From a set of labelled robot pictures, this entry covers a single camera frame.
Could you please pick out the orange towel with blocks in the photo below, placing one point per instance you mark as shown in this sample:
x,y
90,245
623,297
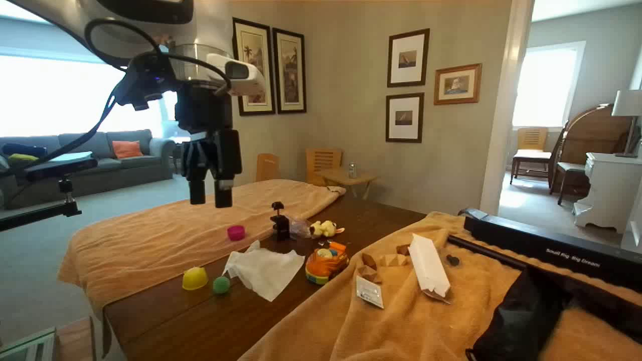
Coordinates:
x,y
413,320

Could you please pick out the clear water bottle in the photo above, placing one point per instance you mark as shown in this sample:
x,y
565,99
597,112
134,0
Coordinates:
x,y
352,168

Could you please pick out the bright small window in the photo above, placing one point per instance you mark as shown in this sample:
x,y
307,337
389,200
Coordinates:
x,y
547,82

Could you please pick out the blue pillow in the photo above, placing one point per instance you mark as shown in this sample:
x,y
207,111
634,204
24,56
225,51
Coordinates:
x,y
23,149

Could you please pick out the black bag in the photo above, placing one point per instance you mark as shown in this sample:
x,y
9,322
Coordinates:
x,y
527,320

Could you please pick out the tall black framed picture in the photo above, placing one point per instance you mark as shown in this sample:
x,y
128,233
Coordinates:
x,y
252,40
289,71

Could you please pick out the yellow bunny toy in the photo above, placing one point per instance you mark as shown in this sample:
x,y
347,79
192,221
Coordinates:
x,y
326,228

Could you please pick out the small wooden table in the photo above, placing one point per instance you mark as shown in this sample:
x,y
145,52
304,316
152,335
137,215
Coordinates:
x,y
347,178

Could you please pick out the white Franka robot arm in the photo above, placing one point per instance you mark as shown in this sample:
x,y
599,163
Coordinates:
x,y
234,71

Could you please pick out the black figure toy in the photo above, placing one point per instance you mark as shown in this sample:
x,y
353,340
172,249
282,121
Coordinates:
x,y
279,224

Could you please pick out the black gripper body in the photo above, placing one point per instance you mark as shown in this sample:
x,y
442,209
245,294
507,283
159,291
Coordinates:
x,y
225,152

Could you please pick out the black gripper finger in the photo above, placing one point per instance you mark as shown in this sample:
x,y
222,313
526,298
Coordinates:
x,y
222,193
197,188

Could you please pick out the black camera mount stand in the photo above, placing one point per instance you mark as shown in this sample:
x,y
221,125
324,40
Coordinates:
x,y
58,163

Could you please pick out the small black framed picture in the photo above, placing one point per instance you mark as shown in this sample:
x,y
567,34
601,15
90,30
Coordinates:
x,y
404,116
408,58

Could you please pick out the pink cup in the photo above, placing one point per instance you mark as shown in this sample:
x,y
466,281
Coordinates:
x,y
234,233

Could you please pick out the white dresser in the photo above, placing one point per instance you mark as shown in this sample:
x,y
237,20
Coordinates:
x,y
612,190

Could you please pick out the white lamp shade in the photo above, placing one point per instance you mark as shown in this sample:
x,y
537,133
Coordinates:
x,y
628,103

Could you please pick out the green ball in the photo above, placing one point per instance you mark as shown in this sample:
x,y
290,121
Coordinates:
x,y
221,284

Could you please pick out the small dark round object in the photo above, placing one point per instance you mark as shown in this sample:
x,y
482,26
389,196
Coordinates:
x,y
454,259

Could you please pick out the wooden armchair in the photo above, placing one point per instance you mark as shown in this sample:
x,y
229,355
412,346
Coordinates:
x,y
532,151

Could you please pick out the grey sofa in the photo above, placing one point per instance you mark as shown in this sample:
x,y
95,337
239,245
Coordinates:
x,y
132,170

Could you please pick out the orange pillow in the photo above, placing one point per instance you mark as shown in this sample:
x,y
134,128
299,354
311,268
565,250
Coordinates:
x,y
126,149

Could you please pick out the small white card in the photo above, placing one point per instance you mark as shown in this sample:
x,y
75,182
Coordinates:
x,y
369,291

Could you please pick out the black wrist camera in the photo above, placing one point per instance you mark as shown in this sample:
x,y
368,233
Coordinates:
x,y
152,79

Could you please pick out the brown wooden block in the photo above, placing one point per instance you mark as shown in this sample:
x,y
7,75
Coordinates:
x,y
401,249
369,259
368,272

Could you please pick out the white cloth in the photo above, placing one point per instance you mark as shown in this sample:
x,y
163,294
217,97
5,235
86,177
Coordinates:
x,y
263,270

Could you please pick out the wide living room window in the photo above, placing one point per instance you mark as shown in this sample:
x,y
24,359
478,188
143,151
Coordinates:
x,y
52,101

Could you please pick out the long black case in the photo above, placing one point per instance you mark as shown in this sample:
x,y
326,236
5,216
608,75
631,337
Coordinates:
x,y
554,247

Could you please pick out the yellow pillow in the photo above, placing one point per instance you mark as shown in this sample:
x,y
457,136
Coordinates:
x,y
23,158

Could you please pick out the wooden framed picture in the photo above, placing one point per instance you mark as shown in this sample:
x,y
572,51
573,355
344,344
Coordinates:
x,y
457,84

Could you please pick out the curved dark wooden chair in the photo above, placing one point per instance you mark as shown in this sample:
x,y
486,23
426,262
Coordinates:
x,y
587,133

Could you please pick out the long white box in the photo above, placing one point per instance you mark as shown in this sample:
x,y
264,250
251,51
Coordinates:
x,y
428,267

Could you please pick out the clear crayon bag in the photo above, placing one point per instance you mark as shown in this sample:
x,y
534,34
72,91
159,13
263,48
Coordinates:
x,y
301,228

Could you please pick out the yellow dome cup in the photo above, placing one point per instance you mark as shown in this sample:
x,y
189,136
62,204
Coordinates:
x,y
194,279

